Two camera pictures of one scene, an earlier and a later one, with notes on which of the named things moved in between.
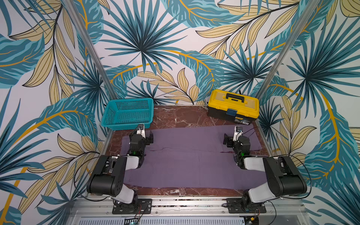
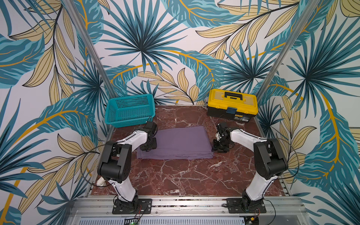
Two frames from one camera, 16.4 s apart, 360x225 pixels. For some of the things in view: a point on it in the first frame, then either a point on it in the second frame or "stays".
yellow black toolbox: [238, 108] stays
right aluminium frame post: [287, 48] stays
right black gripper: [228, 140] → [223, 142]
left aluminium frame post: [80, 25] stays
